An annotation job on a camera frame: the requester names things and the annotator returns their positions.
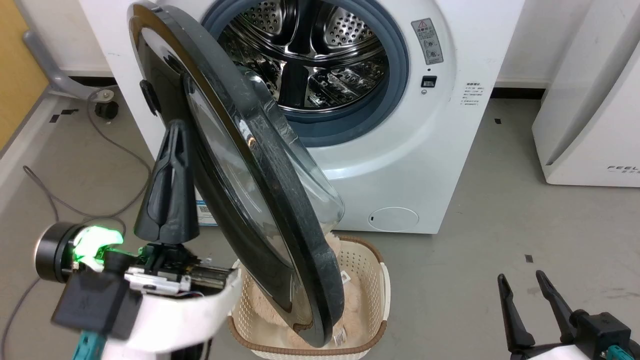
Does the left gripper body green white band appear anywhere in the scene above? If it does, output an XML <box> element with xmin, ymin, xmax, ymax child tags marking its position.
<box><xmin>34</xmin><ymin>222</ymin><xmax>242</xmax><ymax>360</ymax></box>

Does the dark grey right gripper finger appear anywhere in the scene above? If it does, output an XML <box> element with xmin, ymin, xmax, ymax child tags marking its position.
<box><xmin>497</xmin><ymin>273</ymin><xmax>536</xmax><ymax>352</ymax></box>
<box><xmin>535</xmin><ymin>270</ymin><xmax>582</xmax><ymax>346</ymax></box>

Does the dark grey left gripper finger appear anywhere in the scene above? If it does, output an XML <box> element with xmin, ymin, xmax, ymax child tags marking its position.
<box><xmin>161</xmin><ymin>119</ymin><xmax>201</xmax><ymax>246</ymax></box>
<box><xmin>133</xmin><ymin>121</ymin><xmax>175</xmax><ymax>245</ymax></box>

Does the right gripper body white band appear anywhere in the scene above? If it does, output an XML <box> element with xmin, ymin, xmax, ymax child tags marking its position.
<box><xmin>509</xmin><ymin>309</ymin><xmax>640</xmax><ymax>360</ymax></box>

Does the black round glass washer door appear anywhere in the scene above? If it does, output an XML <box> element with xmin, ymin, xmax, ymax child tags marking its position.
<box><xmin>126</xmin><ymin>0</ymin><xmax>346</xmax><ymax>349</ymax></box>

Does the white front-load washing machine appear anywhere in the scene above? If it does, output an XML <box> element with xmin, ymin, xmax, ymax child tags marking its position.
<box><xmin>77</xmin><ymin>0</ymin><xmax>526</xmax><ymax>235</ymax></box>

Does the blue white energy label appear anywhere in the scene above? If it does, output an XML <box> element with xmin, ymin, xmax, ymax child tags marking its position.
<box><xmin>195</xmin><ymin>197</ymin><xmax>219</xmax><ymax>227</ymax></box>

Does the black caster wheel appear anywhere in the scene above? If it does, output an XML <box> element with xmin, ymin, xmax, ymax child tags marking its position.
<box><xmin>94</xmin><ymin>89</ymin><xmax>120</xmax><ymax>120</ymax></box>

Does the cream laundry basket brown rim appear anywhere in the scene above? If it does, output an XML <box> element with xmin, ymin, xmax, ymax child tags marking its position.
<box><xmin>227</xmin><ymin>235</ymin><xmax>391</xmax><ymax>360</ymax></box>

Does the beige towel in basket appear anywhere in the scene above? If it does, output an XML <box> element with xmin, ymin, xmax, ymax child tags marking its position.
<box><xmin>249</xmin><ymin>231</ymin><xmax>365</xmax><ymax>351</ymax></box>

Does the grey metal bar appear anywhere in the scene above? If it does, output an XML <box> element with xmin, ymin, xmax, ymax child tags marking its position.
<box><xmin>22</xmin><ymin>29</ymin><xmax>119</xmax><ymax>101</ymax></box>

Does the yellow wooden panel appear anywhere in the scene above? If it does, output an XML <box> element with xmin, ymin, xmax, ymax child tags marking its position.
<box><xmin>0</xmin><ymin>0</ymin><xmax>50</xmax><ymax>152</ymax></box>

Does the white appliance with grey lettering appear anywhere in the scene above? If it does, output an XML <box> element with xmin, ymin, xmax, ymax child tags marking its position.
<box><xmin>531</xmin><ymin>0</ymin><xmax>640</xmax><ymax>189</ymax></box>

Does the grey warning sticker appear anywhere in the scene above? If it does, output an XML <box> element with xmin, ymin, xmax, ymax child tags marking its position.
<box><xmin>410</xmin><ymin>18</ymin><xmax>445</xmax><ymax>66</ymax></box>

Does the grey cable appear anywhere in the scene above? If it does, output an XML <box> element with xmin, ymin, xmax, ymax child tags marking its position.
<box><xmin>0</xmin><ymin>86</ymin><xmax>154</xmax><ymax>360</ymax></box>

